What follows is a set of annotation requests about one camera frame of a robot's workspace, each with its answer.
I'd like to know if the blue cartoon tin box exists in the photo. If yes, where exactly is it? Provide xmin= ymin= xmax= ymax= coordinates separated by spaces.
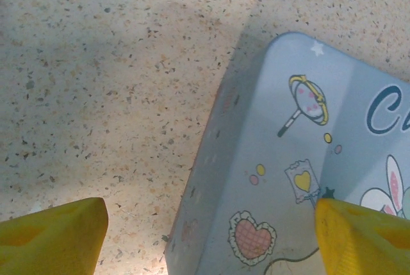
xmin=163 ymin=31 xmax=410 ymax=275

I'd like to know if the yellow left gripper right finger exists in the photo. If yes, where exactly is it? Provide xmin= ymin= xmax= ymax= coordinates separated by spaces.
xmin=315 ymin=197 xmax=410 ymax=275

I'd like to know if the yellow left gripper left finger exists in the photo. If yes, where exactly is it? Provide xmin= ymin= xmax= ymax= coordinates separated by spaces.
xmin=0 ymin=197 xmax=109 ymax=275

